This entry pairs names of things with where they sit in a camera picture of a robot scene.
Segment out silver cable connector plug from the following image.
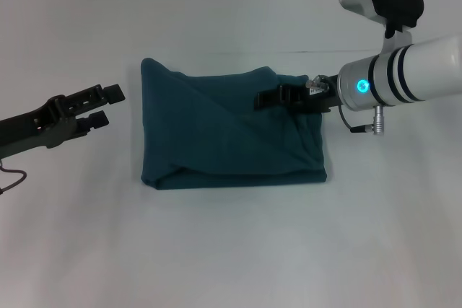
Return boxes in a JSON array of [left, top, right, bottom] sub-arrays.
[[305, 75, 329, 94]]

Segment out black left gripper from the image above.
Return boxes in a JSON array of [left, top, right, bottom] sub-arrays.
[[0, 83, 127, 160]]

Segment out teal blue shirt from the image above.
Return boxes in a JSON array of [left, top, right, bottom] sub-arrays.
[[139, 56, 329, 191]]

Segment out thin black cable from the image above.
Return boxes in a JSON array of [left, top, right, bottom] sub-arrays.
[[336, 105, 375, 134]]

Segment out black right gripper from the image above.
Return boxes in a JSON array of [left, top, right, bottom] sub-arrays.
[[254, 76, 343, 115]]

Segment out silver plug on arm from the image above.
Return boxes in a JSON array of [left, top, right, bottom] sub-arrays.
[[372, 105, 386, 136]]

